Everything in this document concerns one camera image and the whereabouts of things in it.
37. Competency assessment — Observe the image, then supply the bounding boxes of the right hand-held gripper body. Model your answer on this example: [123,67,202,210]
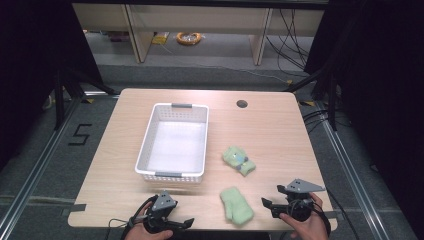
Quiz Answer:
[271,178,327,223]

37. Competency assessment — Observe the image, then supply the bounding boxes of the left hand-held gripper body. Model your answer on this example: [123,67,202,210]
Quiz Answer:
[143,190,178,234]

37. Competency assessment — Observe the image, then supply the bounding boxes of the plain green mitten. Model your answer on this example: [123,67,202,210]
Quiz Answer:
[219,186,255,226]

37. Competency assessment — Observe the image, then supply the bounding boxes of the green mitten with face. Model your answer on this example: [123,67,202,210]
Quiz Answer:
[221,145,257,177]

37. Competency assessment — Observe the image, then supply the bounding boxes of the white plastic basket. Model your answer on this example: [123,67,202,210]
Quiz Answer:
[134,102,210,184]

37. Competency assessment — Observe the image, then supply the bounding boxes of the person's right hand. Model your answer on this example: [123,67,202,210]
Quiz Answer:
[279,192,330,240]

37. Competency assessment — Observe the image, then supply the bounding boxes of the person's left hand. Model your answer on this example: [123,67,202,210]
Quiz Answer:
[124,201,174,240]

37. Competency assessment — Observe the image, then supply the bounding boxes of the black metal stand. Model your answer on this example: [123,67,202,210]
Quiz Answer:
[283,63,338,132]
[52,65,118,132]

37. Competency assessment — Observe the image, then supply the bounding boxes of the black curtain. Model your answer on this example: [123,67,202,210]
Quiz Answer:
[303,0,424,239]
[0,0,104,171]

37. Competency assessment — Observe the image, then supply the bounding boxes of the yellow packet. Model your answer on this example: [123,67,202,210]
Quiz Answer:
[151,31,168,46]

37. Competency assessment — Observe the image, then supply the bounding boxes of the light wooden shelf unit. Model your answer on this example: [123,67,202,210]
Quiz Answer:
[72,3,325,66]

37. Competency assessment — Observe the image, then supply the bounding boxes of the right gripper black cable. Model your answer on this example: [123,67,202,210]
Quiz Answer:
[308,189,361,240]

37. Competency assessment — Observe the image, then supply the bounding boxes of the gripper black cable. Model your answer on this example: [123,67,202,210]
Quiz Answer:
[308,189,361,240]
[105,195,158,240]

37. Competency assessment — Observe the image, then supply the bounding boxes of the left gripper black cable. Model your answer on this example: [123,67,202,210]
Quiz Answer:
[105,195,158,240]

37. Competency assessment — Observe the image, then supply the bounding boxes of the aluminium floor rail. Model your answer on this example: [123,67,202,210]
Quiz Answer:
[320,99,392,240]
[0,94,83,231]

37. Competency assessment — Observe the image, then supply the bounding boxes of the black floor cables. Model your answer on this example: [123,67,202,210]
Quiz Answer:
[300,108,351,135]

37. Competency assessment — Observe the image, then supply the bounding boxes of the white floor cable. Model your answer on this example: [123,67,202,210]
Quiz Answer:
[159,43,292,85]

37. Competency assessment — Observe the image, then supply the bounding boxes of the bundle of black cables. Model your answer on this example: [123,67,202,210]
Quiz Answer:
[265,8,313,72]

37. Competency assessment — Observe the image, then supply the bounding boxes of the orange cable coil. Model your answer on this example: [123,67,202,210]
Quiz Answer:
[175,31,203,47]

